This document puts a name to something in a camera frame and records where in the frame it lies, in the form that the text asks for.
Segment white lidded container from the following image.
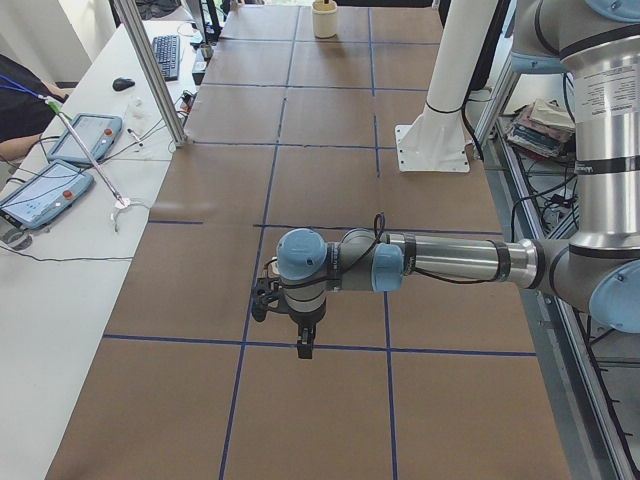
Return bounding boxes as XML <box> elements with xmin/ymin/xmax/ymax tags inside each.
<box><xmin>311</xmin><ymin>0</ymin><xmax>338</xmax><ymax>39</ymax></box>

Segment upper blue teach pendant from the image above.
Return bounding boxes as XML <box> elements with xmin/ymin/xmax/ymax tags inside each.
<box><xmin>47</xmin><ymin>113</ymin><xmax>123</xmax><ymax>167</ymax></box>

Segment person in black shirt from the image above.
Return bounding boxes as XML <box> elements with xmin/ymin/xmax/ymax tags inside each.
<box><xmin>1</xmin><ymin>55</ymin><xmax>68</xmax><ymax>161</ymax></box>

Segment aluminium frame post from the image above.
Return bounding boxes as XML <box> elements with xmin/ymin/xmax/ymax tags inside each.
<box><xmin>114</xmin><ymin>0</ymin><xmax>187</xmax><ymax>148</ymax></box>

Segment blue teach pendant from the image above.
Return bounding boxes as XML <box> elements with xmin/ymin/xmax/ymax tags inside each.
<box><xmin>1</xmin><ymin>160</ymin><xmax>94</xmax><ymax>230</ymax></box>
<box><xmin>47</xmin><ymin>113</ymin><xmax>123</xmax><ymax>167</ymax></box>

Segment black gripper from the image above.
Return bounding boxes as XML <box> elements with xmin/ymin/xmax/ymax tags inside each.
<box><xmin>289</xmin><ymin>305</ymin><xmax>326</xmax><ymax>358</ymax></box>

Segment black marker pen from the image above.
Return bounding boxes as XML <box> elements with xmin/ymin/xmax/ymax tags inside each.
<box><xmin>127</xmin><ymin>128</ymin><xmax>144</xmax><ymax>147</ymax></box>

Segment black keyboard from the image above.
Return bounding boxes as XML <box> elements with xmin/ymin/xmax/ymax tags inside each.
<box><xmin>152</xmin><ymin>35</ymin><xmax>180</xmax><ymax>81</ymax></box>

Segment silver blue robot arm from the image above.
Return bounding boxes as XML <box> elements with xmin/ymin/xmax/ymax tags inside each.
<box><xmin>273</xmin><ymin>1</ymin><xmax>639</xmax><ymax>359</ymax></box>

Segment lower blue teach pendant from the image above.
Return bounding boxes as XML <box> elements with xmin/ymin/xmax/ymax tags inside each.
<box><xmin>1</xmin><ymin>160</ymin><xmax>94</xmax><ymax>230</ymax></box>

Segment black computer mouse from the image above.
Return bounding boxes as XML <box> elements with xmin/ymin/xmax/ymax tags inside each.
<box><xmin>112</xmin><ymin>77</ymin><xmax>136</xmax><ymax>92</ymax></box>

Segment stack of books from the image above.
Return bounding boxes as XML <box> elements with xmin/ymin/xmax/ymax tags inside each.
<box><xmin>506</xmin><ymin>99</ymin><xmax>576</xmax><ymax>158</ymax></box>

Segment thin metal rod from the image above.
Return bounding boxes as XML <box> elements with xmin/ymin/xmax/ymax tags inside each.
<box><xmin>45</xmin><ymin>97</ymin><xmax>133</xmax><ymax>210</ymax></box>

